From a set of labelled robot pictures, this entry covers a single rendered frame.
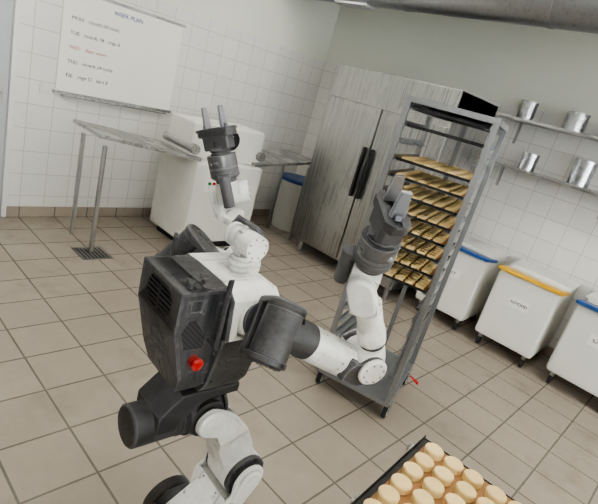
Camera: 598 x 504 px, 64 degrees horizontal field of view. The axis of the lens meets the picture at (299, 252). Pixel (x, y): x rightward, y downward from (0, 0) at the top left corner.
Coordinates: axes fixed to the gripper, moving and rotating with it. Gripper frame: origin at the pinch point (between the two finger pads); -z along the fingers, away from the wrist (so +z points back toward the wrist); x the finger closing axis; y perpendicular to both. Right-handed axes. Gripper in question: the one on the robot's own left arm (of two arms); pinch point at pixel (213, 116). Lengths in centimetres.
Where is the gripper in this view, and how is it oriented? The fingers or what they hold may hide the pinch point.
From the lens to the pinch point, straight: 147.5
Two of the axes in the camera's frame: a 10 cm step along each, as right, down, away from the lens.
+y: -3.3, 3.5, -8.8
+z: 1.5, 9.4, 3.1
